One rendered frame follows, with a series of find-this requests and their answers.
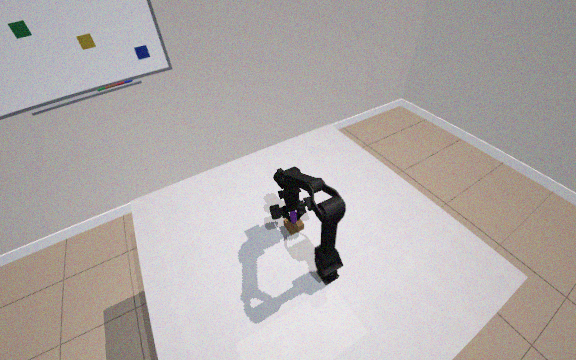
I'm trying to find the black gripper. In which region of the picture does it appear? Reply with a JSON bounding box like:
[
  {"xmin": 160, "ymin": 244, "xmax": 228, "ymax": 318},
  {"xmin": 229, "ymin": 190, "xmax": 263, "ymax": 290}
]
[{"xmin": 269, "ymin": 197, "xmax": 312, "ymax": 222}]

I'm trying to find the brown wooden block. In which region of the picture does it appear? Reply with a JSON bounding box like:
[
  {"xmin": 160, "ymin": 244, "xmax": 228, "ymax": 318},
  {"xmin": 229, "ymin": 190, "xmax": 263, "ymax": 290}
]
[{"xmin": 283, "ymin": 219, "xmax": 304, "ymax": 236}]

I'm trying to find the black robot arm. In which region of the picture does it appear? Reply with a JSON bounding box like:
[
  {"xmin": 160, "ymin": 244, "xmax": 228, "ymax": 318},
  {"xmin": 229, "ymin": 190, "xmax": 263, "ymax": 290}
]
[{"xmin": 273, "ymin": 167, "xmax": 346, "ymax": 285}]

